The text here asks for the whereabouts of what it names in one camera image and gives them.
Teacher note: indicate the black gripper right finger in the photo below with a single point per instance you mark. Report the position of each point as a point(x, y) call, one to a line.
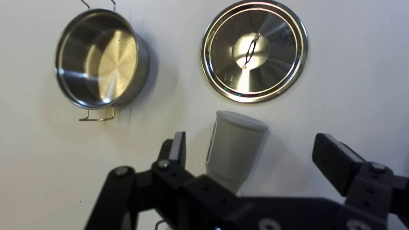
point(372, 190)

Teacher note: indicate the round steel pot lid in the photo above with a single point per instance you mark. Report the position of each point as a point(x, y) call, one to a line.
point(254, 50)

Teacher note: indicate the open steel pot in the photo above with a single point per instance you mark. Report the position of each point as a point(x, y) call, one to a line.
point(101, 62)

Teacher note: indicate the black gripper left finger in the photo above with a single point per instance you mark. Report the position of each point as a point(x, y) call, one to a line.
point(183, 200)

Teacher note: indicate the grey salt shaker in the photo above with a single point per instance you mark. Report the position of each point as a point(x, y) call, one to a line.
point(235, 142)

